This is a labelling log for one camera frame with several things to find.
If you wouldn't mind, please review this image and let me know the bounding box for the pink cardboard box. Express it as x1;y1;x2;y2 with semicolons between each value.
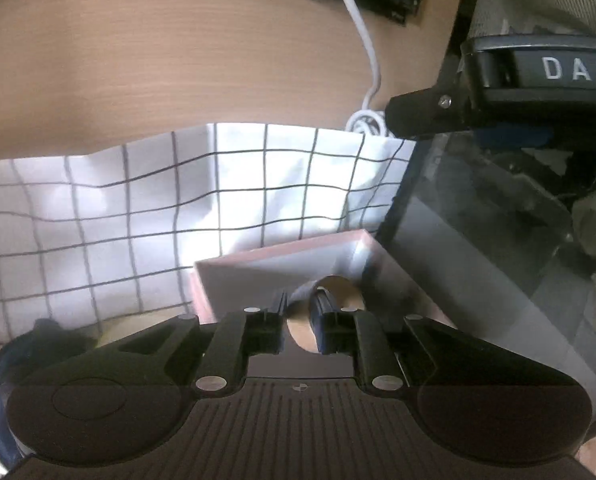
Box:
191;230;453;326

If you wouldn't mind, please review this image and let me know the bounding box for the black framed glass panel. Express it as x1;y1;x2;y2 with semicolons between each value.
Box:
378;0;596;434

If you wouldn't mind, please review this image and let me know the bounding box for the white black grid tablecloth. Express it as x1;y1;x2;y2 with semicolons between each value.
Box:
0;124;414;344

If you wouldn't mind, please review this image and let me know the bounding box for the white power cable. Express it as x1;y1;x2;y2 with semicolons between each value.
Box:
313;0;392;139

